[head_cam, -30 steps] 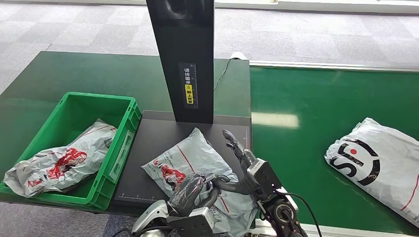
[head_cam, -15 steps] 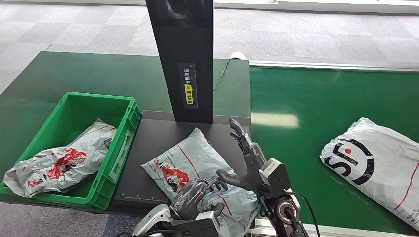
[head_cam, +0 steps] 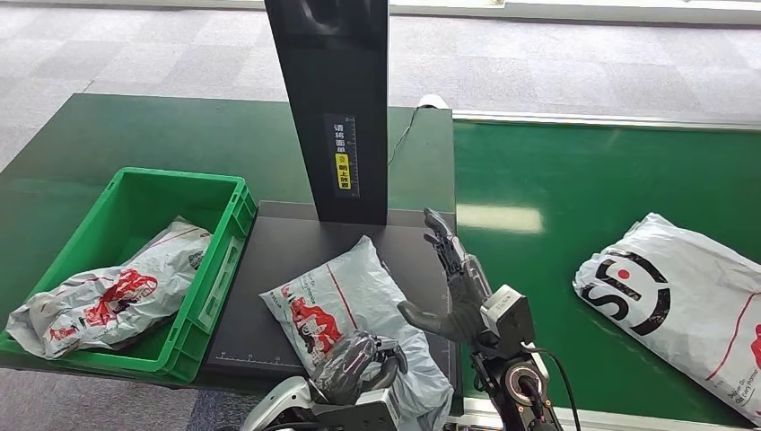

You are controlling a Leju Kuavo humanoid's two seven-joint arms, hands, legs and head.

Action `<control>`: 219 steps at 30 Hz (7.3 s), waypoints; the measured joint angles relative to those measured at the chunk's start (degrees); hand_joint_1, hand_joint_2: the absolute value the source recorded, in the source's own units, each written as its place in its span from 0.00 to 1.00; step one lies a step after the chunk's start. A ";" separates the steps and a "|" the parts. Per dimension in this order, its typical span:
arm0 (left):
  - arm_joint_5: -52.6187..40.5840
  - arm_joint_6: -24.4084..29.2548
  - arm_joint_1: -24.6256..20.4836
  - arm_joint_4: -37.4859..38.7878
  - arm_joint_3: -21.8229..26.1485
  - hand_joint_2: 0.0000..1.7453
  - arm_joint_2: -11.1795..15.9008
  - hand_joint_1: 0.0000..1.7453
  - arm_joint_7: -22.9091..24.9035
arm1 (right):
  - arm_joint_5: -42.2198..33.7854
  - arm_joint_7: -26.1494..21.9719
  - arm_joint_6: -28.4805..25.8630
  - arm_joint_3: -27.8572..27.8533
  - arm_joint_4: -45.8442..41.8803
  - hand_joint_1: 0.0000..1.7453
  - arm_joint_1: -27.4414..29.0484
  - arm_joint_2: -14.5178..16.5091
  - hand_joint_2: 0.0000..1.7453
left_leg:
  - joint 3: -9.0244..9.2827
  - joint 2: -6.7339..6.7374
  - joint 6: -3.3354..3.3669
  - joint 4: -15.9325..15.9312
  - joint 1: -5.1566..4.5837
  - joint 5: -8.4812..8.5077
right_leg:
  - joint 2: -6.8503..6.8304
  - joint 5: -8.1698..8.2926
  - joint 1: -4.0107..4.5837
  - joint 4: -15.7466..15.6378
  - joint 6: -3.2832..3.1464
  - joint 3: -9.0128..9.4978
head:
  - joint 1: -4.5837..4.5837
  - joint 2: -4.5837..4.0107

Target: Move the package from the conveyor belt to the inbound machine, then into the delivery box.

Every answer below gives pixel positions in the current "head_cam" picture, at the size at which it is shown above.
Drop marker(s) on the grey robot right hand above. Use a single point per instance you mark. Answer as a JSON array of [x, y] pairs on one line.
[[461, 291]]

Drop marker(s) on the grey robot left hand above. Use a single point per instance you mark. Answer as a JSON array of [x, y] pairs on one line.
[[354, 369]]

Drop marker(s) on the grey mailer bag red stripe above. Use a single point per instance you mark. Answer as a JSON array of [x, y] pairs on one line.
[[356, 285]]

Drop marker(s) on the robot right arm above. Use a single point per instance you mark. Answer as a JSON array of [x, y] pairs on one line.
[[514, 387]]

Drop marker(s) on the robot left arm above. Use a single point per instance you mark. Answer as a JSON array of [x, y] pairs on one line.
[[279, 404]]

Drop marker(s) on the green conveyor belt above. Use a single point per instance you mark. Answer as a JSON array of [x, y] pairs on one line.
[[565, 178]]

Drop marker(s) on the white conveyor end roller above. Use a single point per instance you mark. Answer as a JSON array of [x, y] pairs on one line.
[[434, 102]]

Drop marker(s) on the black inbound scanner machine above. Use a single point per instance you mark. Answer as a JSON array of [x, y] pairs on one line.
[[333, 77]]

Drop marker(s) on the yellow black ruler label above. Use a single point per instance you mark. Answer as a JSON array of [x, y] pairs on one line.
[[343, 156]]

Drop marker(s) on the mailer bag black round logo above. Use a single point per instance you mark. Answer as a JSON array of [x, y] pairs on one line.
[[684, 285]]

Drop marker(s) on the crumpled grey mailer bag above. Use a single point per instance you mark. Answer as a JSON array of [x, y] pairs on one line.
[[107, 297]]

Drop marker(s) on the green plastic crate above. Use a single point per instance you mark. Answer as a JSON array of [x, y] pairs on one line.
[[154, 202]]

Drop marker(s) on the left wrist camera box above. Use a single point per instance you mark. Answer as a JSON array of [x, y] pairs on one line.
[[363, 416]]

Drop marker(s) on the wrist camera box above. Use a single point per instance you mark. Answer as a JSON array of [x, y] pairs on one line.
[[508, 315], [363, 416]]

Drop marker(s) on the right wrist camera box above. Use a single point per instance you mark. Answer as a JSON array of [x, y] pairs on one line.
[[508, 315]]

